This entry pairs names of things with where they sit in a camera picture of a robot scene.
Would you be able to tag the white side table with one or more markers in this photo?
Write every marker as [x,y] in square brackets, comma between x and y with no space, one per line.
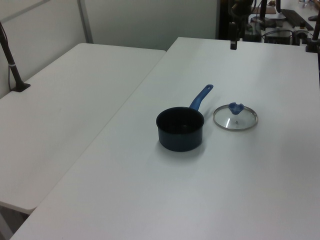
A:
[62,112]

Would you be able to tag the black computer mouse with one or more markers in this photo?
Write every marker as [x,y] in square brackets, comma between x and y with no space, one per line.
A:
[314,18]

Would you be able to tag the black keyboard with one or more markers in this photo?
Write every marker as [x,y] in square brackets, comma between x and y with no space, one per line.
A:
[296,17]

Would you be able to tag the white partition frame post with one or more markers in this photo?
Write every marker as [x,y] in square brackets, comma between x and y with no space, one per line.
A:
[85,21]

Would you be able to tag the black camera stand pole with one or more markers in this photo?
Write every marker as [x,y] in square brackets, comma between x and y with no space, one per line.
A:
[13,70]

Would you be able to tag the silver round monitor stand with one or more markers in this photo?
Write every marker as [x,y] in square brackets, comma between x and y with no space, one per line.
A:
[258,20]

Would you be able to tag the glass lid blue knob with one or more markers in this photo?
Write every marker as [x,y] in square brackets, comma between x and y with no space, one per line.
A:
[235,108]

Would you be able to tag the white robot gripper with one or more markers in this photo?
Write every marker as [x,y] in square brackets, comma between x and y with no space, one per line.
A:
[242,5]

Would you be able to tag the black electronics box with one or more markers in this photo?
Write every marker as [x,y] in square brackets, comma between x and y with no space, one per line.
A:
[278,37]

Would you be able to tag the black table clamp stand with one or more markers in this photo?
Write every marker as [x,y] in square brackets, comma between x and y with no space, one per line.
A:
[312,45]

